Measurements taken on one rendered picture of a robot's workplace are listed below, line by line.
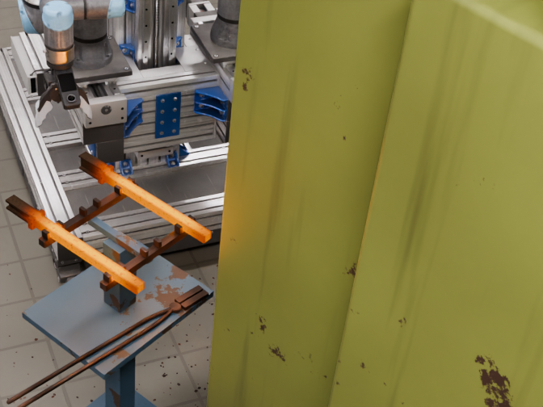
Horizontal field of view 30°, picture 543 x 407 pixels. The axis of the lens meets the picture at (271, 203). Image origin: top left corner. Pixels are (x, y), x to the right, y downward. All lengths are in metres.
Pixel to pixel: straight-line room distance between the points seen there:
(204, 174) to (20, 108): 0.80
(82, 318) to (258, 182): 0.81
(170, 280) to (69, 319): 0.30
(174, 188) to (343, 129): 2.05
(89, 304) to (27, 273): 1.08
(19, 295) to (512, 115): 2.55
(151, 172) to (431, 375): 2.25
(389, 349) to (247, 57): 0.59
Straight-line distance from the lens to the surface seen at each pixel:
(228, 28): 3.39
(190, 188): 3.76
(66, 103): 2.68
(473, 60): 1.39
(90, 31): 3.22
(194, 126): 3.55
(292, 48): 1.79
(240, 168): 2.04
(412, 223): 1.58
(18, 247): 3.84
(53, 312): 2.67
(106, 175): 2.64
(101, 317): 2.65
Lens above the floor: 2.60
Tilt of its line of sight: 40 degrees down
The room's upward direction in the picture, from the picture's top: 7 degrees clockwise
